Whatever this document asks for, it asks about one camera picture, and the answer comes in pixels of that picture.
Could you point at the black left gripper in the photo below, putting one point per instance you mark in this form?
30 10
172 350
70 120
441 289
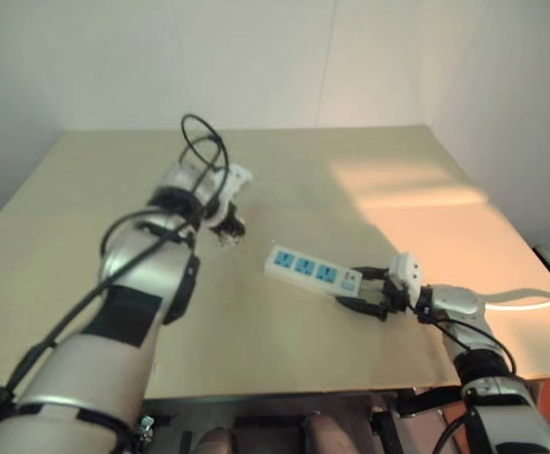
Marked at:
228 218

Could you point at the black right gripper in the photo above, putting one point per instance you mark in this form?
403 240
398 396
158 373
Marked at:
395 298

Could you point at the white power strip blue sockets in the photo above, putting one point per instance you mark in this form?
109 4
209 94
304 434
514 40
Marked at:
303 267

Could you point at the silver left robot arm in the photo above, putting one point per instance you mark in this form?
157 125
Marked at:
91 369

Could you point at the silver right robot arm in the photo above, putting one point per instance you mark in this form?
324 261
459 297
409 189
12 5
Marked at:
459 300

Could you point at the dark brown rounded shape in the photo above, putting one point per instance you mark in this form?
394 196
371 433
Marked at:
324 432
218 442

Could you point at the small silver metal clamp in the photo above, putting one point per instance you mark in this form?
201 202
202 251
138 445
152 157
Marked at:
145 424

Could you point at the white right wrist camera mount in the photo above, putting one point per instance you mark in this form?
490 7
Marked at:
407 270

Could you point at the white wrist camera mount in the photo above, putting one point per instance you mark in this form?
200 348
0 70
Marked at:
232 182
407 270

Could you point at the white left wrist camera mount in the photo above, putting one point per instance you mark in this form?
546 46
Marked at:
232 182

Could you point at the black metal table frame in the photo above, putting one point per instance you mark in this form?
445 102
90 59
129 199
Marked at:
417 402

